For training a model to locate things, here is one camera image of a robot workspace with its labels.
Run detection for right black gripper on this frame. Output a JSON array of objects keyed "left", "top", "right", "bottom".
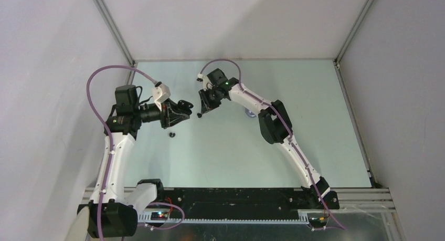
[{"left": 199, "top": 87, "right": 222, "bottom": 114}]

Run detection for purple earbud charging case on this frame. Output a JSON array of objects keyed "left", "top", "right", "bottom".
[{"left": 245, "top": 109, "right": 257, "bottom": 118}]

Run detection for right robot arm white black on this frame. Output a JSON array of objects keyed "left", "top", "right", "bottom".
[{"left": 197, "top": 68, "right": 331, "bottom": 208}]

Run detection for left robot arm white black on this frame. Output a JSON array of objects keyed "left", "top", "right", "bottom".
[{"left": 78, "top": 82, "right": 193, "bottom": 238}]

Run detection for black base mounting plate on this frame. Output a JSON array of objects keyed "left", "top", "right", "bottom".
[{"left": 147, "top": 187, "right": 340, "bottom": 220}]

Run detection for left controller board with leds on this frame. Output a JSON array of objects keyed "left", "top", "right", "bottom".
[{"left": 150, "top": 211, "right": 169, "bottom": 222}]

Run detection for controller board with leds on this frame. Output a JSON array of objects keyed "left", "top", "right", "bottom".
[
  {"left": 150, "top": 211, "right": 169, "bottom": 222},
  {"left": 309, "top": 216, "right": 329, "bottom": 228}
]

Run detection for right controller board with leds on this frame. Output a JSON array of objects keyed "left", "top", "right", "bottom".
[{"left": 309, "top": 216, "right": 329, "bottom": 228}]

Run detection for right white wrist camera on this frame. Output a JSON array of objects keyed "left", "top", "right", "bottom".
[{"left": 197, "top": 73, "right": 213, "bottom": 91}]

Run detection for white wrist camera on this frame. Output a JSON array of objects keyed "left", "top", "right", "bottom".
[
  {"left": 197, "top": 73, "right": 213, "bottom": 91},
  {"left": 152, "top": 81, "right": 171, "bottom": 111}
]

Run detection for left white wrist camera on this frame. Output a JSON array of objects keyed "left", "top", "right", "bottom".
[{"left": 152, "top": 81, "right": 171, "bottom": 111}]

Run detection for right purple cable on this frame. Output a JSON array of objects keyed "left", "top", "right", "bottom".
[{"left": 199, "top": 59, "right": 348, "bottom": 232}]

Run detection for purple cable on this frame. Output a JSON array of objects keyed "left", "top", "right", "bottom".
[
  {"left": 86, "top": 65, "right": 185, "bottom": 241},
  {"left": 199, "top": 59, "right": 348, "bottom": 232}
]

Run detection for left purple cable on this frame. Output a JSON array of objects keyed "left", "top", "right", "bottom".
[{"left": 86, "top": 65, "right": 185, "bottom": 241}]

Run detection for grey slotted cable duct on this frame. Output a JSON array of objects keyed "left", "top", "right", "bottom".
[{"left": 138, "top": 211, "right": 309, "bottom": 225}]

